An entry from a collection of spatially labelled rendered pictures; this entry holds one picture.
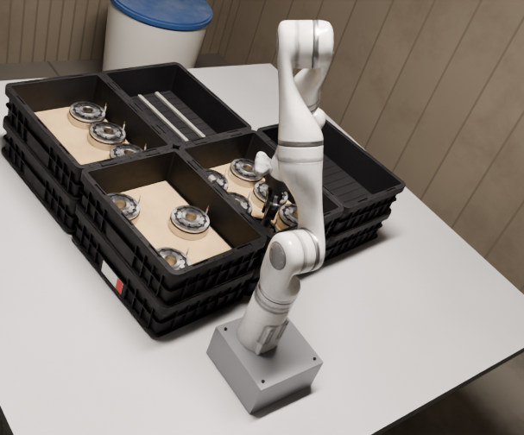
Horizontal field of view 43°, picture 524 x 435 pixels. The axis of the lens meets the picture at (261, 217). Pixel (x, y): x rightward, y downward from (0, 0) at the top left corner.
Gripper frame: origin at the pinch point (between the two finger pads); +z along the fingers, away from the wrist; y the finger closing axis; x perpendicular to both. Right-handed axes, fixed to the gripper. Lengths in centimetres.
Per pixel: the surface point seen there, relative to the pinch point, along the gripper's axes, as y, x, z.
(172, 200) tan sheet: 3.1, 25.1, 5.6
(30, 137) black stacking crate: 10, 66, 2
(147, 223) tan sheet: -9.0, 29.7, 5.7
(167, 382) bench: -46, 16, 19
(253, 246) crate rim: -18.6, 3.5, -3.7
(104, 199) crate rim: -16.1, 40.4, -4.0
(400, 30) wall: 178, -61, 1
